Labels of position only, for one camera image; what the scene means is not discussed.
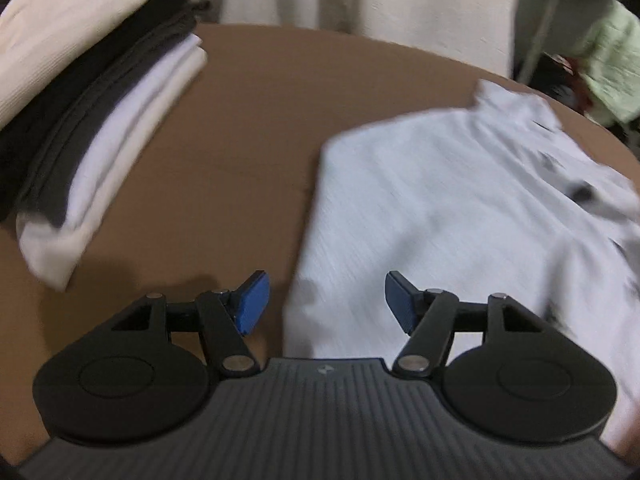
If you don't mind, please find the white folded garment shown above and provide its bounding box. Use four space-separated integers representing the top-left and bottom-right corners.
65 35 207 233

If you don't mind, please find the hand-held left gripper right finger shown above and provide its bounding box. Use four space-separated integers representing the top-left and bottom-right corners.
384 270 543 378

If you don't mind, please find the light green quilted jacket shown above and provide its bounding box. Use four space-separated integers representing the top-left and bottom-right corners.
574 0 640 127

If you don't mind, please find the grey metal pole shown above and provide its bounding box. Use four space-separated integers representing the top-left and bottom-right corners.
519 0 572 87

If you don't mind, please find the dark red cloth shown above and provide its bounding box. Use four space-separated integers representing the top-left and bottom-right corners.
549 54 593 112

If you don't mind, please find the thick cream folded garment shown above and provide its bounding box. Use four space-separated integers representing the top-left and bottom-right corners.
15 50 209 292

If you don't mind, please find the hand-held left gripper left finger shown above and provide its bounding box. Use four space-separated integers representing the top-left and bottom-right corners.
111 270 271 378

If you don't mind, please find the pale blue-white shirt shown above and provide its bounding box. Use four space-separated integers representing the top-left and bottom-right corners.
282 79 640 461

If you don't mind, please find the stack of folded clothes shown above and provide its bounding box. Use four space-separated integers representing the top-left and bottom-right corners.
0 0 212 225

